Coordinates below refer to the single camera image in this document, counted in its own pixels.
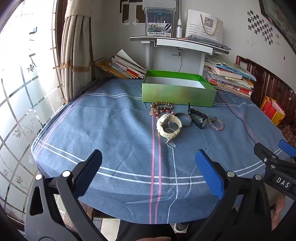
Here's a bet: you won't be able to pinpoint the brown bead bracelet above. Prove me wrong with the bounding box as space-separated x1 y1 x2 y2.
150 103 174 112

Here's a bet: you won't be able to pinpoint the white desk shelf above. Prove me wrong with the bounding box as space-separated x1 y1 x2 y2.
129 36 231 80

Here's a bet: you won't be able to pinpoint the framed wall picture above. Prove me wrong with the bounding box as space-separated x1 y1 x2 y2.
258 0 296 54

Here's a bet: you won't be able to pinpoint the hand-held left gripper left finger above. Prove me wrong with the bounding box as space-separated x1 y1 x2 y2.
24 149 104 241

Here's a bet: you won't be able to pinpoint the grey folder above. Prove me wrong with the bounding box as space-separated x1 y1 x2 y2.
185 35 232 50

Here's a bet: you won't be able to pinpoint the red bead bracelet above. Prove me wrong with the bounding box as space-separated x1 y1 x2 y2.
149 108 174 120

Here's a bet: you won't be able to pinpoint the grey marker pen case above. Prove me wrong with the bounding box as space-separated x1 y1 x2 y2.
143 0 177 37

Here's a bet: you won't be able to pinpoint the leaning pile of books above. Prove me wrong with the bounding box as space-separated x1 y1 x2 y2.
94 49 147 80

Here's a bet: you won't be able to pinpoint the pink bead bracelet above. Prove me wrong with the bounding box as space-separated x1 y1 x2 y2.
209 117 224 131

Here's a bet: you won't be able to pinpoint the silver metal bangle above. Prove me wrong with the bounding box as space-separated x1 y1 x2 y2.
174 112 192 127

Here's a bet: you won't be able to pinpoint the dark wooden headboard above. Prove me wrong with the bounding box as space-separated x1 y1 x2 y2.
236 56 296 139

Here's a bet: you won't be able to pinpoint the red and yellow bag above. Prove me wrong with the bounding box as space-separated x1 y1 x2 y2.
260 96 286 127

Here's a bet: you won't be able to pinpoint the blue striped table cloth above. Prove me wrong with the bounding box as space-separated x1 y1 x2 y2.
31 77 296 225

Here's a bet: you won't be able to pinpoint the beige curtain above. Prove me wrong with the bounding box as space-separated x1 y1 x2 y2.
59 0 93 104

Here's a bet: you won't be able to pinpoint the person's right hand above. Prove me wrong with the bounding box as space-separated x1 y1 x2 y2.
271 195 287 230

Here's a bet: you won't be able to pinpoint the frosted patterned window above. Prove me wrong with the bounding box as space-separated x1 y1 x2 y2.
0 0 65 223

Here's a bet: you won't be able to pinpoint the black wrist watch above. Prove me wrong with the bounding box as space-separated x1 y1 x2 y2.
188 102 210 129

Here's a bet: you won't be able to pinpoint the white wrist watch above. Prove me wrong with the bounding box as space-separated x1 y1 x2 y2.
156 113 183 144

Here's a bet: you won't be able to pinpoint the tall stack of books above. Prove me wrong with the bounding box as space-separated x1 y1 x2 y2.
203 56 257 100

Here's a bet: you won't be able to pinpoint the green cardboard box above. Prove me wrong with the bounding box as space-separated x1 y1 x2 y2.
142 70 217 107

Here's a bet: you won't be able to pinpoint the white paper bag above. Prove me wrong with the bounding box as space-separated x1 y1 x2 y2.
185 9 224 43

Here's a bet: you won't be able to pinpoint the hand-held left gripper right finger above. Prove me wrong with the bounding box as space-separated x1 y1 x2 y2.
192 149 272 241

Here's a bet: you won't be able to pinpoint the checkered wall stickers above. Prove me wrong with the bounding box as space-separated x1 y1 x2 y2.
247 9 282 46

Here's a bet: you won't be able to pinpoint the taped dark wall sheet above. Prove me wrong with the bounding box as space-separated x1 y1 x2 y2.
135 4 145 24
122 4 130 23

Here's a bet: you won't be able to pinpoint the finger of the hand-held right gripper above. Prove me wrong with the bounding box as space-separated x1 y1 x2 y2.
278 139 296 160
254 142 281 168

